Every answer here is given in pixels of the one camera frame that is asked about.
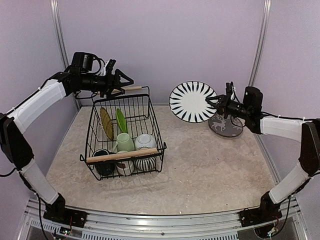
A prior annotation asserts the black wire dish rack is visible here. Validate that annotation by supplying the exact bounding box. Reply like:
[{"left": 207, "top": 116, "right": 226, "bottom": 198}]
[{"left": 79, "top": 86, "right": 167, "bottom": 181}]

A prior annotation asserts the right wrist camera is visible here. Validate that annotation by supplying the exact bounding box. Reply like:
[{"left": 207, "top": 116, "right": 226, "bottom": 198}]
[{"left": 225, "top": 81, "right": 236, "bottom": 102}]

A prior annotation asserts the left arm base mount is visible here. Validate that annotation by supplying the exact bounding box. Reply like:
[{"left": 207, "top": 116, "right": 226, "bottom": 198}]
[{"left": 43, "top": 193, "right": 88, "bottom": 228}]

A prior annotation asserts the white brown cup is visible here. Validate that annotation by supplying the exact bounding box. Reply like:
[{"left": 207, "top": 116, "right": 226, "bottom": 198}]
[{"left": 115, "top": 160, "right": 135, "bottom": 176}]

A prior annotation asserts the bright green plate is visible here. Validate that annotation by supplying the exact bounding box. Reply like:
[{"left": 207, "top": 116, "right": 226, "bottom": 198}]
[{"left": 115, "top": 108, "right": 128, "bottom": 133}]

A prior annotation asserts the white ceramic bowl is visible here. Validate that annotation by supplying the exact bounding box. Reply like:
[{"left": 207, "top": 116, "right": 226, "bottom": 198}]
[{"left": 134, "top": 134, "right": 157, "bottom": 150}]

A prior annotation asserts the black white striped bowl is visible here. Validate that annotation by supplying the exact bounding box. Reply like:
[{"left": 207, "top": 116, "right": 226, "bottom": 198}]
[{"left": 135, "top": 157, "right": 156, "bottom": 172}]

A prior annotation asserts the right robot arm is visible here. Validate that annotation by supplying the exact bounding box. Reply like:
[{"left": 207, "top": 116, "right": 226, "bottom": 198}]
[{"left": 205, "top": 84, "right": 320, "bottom": 226}]

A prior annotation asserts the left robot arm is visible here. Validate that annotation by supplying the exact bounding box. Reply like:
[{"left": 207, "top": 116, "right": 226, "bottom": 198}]
[{"left": 0, "top": 52, "right": 134, "bottom": 225}]

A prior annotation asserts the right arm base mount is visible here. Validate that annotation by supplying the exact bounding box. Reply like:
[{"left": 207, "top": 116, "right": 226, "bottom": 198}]
[{"left": 239, "top": 191, "right": 283, "bottom": 227}]

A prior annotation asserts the aluminium front rail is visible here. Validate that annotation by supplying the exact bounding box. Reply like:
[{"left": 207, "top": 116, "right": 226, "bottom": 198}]
[{"left": 16, "top": 200, "right": 308, "bottom": 240}]

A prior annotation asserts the black white striped plate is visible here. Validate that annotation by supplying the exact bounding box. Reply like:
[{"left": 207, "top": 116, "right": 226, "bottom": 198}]
[{"left": 169, "top": 81, "right": 217, "bottom": 123}]

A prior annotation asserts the yellow patterned plate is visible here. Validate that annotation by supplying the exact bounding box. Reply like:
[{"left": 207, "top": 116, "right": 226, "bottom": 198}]
[{"left": 99, "top": 107, "right": 114, "bottom": 141}]

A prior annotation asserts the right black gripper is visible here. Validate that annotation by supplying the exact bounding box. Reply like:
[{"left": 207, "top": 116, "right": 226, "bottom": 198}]
[{"left": 206, "top": 92, "right": 252, "bottom": 119}]

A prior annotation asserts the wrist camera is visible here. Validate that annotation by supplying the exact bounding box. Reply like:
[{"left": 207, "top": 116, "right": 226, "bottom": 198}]
[
  {"left": 225, "top": 81, "right": 236, "bottom": 102},
  {"left": 101, "top": 59, "right": 116, "bottom": 76}
]

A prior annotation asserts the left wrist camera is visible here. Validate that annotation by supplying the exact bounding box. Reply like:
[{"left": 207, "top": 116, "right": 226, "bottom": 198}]
[{"left": 101, "top": 59, "right": 116, "bottom": 76}]

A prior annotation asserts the grey reindeer plate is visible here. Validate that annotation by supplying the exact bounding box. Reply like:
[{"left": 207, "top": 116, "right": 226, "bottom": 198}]
[{"left": 208, "top": 113, "right": 244, "bottom": 138}]

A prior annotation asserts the dark green mug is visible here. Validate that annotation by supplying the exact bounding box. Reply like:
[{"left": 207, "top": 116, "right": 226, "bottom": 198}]
[{"left": 93, "top": 149, "right": 116, "bottom": 177}]

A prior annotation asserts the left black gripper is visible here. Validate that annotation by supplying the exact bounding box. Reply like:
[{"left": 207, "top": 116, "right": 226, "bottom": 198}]
[{"left": 80, "top": 68, "right": 134, "bottom": 99}]

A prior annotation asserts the right aluminium corner post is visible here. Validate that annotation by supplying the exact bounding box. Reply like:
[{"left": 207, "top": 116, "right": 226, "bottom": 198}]
[{"left": 247, "top": 0, "right": 272, "bottom": 87}]

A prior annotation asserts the light green mug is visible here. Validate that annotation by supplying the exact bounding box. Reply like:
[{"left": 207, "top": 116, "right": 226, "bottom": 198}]
[{"left": 112, "top": 133, "right": 136, "bottom": 152}]

